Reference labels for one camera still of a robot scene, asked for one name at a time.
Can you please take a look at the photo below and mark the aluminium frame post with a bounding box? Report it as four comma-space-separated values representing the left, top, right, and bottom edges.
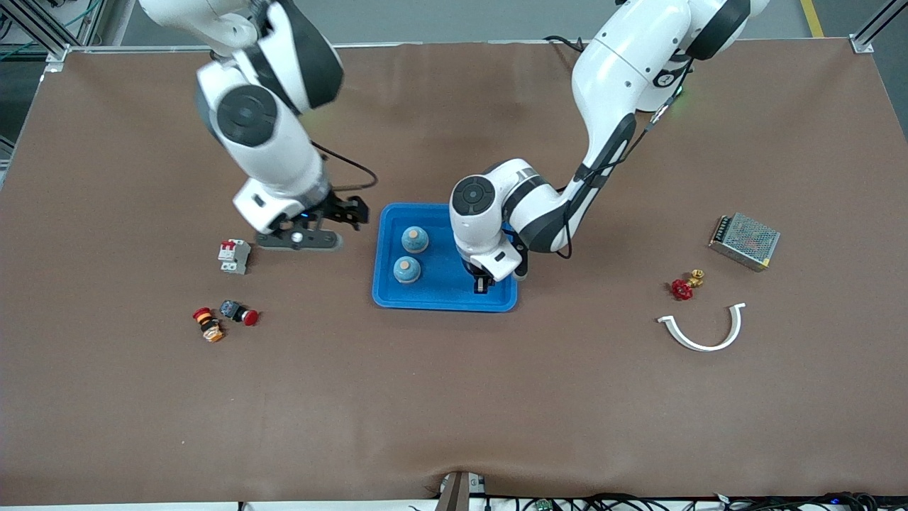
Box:
0, 0, 114, 75
850, 0, 908, 55

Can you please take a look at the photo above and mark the red black emergency stop button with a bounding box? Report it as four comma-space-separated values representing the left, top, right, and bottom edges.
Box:
218, 300, 260, 327

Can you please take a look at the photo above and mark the white curved plastic clamp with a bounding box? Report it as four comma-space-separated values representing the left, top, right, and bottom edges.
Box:
657, 302, 747, 353

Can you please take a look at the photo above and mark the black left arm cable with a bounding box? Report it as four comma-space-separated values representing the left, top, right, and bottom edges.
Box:
528, 60, 694, 260

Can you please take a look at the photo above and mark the red handled brass valve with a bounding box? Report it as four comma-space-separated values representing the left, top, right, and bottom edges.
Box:
670, 268, 706, 301

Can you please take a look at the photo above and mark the tangled black cable bundle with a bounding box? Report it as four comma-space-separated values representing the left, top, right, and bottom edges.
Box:
489, 492, 908, 511

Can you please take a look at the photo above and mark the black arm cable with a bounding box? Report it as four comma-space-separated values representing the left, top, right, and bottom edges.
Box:
312, 141, 379, 192
528, 60, 694, 260

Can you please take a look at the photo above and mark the black left base cable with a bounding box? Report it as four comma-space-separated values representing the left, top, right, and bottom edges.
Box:
543, 34, 589, 57

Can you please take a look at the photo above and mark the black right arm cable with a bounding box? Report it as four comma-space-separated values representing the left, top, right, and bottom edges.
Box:
312, 141, 379, 192

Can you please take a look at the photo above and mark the white red circuit breaker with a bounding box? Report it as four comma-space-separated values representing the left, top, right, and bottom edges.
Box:
217, 238, 252, 275

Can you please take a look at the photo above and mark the blue plastic tray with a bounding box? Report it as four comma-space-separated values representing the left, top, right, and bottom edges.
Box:
372, 202, 519, 313

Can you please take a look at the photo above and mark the metal mesh power supply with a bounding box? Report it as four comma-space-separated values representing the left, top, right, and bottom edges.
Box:
708, 212, 782, 273

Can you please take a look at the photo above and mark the brown table mat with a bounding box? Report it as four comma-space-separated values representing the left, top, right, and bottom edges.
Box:
0, 39, 908, 506

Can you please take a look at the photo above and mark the orange red push button switch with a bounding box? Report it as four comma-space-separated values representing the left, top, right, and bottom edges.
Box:
192, 307, 226, 344

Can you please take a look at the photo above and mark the metal table edge bracket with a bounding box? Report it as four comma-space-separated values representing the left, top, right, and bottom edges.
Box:
434, 470, 487, 511

